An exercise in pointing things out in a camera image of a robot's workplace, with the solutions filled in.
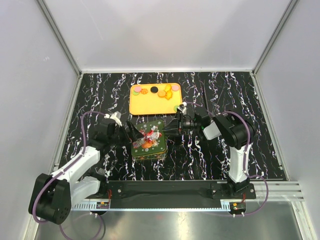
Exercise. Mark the gold square cookie tin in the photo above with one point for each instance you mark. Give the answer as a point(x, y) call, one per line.
point(152, 153)

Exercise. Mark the orange half cookie top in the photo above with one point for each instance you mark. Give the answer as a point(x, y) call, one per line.
point(168, 87)

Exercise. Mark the pink macaron top right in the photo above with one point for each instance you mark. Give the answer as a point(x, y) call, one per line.
point(175, 87)

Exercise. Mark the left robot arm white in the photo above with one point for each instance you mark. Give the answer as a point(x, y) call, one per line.
point(55, 194)

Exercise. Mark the yellow serving tray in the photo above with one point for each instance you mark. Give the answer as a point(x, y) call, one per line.
point(151, 103)

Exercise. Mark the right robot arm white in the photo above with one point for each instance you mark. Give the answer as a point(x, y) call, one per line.
point(236, 132)

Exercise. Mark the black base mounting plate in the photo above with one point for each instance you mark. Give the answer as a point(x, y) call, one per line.
point(214, 189)

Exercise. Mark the gold tin lid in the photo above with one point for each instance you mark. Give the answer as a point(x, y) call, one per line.
point(153, 134)

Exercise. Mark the green macaron near right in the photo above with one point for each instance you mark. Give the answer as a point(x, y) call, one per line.
point(175, 108)

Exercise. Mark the orange swirl cookie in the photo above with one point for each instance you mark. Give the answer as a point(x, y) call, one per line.
point(144, 91)

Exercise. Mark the yellow flower shaped cookie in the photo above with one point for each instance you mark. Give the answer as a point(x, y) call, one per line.
point(168, 95)

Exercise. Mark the green macaron cookie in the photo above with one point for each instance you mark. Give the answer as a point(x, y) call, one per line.
point(135, 93)

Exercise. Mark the aluminium frame rail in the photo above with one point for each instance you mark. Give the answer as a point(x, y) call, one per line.
point(271, 191)

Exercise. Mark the pink macaron cookie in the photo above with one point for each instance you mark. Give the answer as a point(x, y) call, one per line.
point(137, 89)

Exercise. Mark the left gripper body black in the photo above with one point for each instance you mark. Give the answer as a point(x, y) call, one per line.
point(120, 137)

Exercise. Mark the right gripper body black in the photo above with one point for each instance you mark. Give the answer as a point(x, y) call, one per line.
point(186, 124)

